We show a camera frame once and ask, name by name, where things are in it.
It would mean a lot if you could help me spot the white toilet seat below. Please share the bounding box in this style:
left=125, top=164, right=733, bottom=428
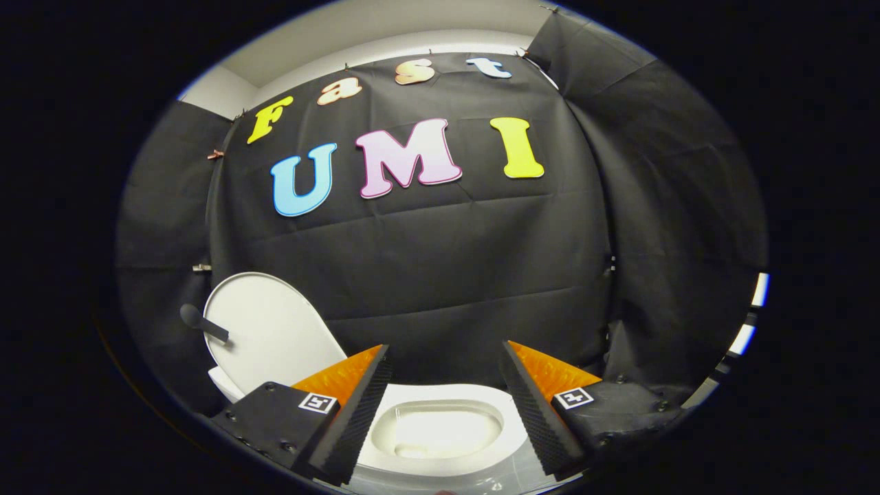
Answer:
left=354, top=383, right=531, bottom=480

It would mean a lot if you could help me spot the black lid lifter handle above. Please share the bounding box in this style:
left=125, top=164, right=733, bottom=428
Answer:
left=180, top=304, right=230, bottom=343

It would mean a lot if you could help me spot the white ceramic toilet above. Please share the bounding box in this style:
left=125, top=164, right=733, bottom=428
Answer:
left=208, top=366, right=551, bottom=492

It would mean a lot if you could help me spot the white toilet lid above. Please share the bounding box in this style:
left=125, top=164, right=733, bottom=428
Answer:
left=203, top=272, right=348, bottom=396

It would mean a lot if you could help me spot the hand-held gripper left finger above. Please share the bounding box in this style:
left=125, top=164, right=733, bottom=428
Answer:
left=210, top=344, right=394, bottom=487

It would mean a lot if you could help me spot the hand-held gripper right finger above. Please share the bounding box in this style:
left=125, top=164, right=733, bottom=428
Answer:
left=498, top=340, right=685, bottom=482

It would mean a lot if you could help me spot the grey white cabinet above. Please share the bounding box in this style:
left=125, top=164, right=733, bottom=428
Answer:
left=684, top=272, right=771, bottom=410

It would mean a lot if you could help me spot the black backdrop cloth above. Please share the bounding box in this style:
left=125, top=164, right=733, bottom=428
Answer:
left=113, top=10, right=769, bottom=413

